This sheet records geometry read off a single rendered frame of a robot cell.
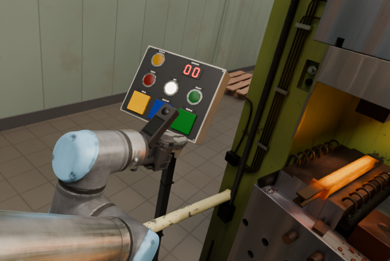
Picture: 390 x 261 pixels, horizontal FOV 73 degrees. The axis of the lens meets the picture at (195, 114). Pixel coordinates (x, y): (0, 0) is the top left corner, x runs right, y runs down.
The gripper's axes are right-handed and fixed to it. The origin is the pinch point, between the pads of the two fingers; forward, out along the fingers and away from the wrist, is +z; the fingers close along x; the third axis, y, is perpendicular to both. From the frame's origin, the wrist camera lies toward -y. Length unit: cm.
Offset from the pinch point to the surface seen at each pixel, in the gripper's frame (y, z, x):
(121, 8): -46, 130, -210
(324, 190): -2.5, 13.3, 38.1
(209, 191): 71, 126, -35
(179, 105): -5.3, 12.4, -14.4
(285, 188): 4.4, 19.6, 28.6
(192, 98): -9.3, 13.5, -10.8
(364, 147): -14, 62, 43
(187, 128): 0.5, 11.3, -7.1
